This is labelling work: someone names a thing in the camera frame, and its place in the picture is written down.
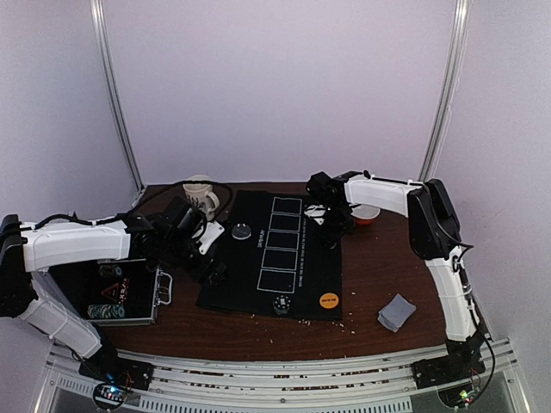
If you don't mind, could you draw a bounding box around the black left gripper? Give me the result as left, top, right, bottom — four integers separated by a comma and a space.
161, 234, 229, 290

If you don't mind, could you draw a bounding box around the orange big blind button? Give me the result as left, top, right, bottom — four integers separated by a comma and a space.
319, 293, 340, 310

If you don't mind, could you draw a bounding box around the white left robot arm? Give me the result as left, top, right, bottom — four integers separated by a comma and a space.
1, 197, 225, 382

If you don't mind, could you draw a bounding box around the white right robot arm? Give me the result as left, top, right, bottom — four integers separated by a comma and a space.
306, 171, 486, 384

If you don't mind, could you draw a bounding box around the orange bowl white inside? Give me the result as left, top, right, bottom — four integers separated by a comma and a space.
351, 205, 381, 226

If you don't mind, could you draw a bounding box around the black poker mat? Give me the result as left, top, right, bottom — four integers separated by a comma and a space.
196, 190, 343, 321

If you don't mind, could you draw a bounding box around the dark green chip stack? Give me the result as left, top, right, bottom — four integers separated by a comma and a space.
272, 295, 292, 316

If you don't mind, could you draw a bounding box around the ceramic mug with print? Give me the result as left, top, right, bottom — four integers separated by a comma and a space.
183, 175, 220, 221

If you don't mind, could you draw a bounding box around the aluminium poker chip case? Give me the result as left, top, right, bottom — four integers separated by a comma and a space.
36, 259, 173, 327

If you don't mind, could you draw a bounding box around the grey playing card deck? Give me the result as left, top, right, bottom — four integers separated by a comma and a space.
377, 293, 417, 332

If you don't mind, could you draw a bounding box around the chip stack in case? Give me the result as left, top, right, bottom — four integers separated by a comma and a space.
87, 304, 126, 319

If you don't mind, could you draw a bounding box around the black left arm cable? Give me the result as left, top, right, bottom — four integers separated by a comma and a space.
128, 179, 236, 225

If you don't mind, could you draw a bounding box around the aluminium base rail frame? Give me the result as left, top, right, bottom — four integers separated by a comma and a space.
31, 339, 535, 412

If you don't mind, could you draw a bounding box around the aluminium corner post right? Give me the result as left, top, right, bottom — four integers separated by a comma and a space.
418, 0, 471, 181

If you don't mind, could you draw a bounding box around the aluminium corner post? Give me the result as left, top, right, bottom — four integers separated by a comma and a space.
418, 0, 471, 181
90, 0, 145, 193

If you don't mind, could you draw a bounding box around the aluminium corner post left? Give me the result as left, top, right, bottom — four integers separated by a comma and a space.
90, 0, 145, 193

